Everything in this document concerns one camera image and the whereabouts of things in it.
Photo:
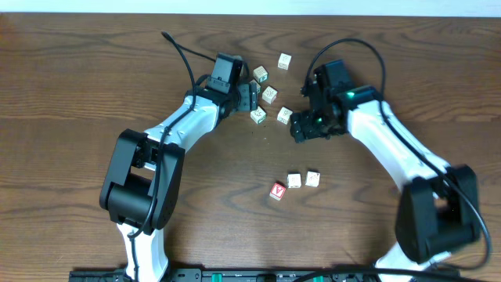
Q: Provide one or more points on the yellow edged wooden block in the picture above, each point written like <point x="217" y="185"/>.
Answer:
<point x="258" y="115"/>

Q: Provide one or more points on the far plain wooden block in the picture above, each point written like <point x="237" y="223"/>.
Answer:
<point x="284" y="61"/>

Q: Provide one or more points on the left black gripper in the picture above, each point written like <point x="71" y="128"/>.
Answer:
<point x="253" y="96"/>

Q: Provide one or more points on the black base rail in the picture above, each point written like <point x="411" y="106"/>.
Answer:
<point x="199" y="275"/>

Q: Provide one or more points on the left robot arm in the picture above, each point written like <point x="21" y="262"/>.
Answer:
<point x="141" y="186"/>

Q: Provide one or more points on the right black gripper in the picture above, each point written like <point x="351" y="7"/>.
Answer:
<point x="302" y="127"/>

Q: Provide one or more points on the wooden block row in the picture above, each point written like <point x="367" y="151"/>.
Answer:
<point x="312" y="179"/>

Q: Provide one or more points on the green edged wooden block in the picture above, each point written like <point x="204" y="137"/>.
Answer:
<point x="260" y="74"/>

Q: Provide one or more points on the plain wooden block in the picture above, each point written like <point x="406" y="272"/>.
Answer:
<point x="284" y="61"/>
<point x="269" y="94"/>

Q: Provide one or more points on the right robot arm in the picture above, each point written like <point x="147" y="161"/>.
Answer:
<point x="438" y="211"/>

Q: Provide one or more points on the teal edged wooden block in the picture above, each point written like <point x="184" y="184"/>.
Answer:
<point x="257" y="85"/>

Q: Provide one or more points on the plain wooden block centre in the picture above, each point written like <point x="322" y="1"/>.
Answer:
<point x="269" y="94"/>

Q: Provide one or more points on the red letter block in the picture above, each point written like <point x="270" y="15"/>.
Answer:
<point x="277" y="191"/>

